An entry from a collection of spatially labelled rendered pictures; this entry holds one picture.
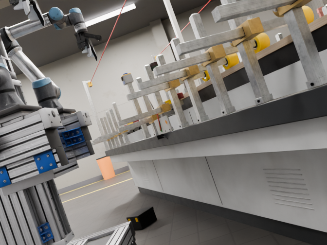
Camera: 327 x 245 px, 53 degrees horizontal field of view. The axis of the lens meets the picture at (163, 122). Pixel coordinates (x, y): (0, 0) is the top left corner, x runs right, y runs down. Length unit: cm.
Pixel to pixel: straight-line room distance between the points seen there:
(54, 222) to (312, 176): 126
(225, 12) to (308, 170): 85
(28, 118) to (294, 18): 113
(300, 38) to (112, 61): 802
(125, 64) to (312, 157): 763
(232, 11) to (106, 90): 803
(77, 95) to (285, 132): 808
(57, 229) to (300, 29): 147
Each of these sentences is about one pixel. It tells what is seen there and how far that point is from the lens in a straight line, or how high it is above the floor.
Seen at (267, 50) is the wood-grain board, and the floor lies 89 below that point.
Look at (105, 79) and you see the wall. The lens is 883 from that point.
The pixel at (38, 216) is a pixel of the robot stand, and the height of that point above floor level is 52.
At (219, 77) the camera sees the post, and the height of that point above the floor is 85.
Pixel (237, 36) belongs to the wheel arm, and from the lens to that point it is 113.
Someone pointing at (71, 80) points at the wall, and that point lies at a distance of 908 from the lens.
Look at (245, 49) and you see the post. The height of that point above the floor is 89.
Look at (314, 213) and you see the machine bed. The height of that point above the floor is 18.
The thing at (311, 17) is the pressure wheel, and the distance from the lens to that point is 132.
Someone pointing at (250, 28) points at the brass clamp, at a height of 94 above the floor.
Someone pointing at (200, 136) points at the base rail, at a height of 64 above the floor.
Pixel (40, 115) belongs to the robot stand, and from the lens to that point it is 155.
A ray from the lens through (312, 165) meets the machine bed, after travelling 145.
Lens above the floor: 73
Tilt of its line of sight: 1 degrees up
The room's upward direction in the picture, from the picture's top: 20 degrees counter-clockwise
